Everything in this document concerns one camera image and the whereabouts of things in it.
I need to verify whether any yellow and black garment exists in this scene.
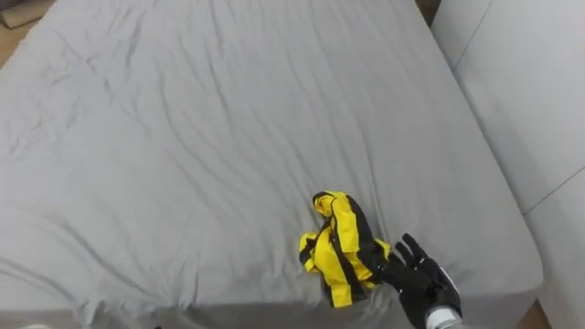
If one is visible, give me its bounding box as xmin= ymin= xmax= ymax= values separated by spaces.
xmin=298 ymin=190 xmax=392 ymax=310

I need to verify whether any white wardrobe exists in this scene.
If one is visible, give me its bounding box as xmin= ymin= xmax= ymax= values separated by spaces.
xmin=431 ymin=0 xmax=585 ymax=329

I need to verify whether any grey bed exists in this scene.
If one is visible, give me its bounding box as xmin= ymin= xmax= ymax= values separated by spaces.
xmin=0 ymin=0 xmax=545 ymax=329

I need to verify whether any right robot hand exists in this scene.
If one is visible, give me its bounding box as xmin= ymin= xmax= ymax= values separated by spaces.
xmin=372 ymin=232 xmax=463 ymax=329

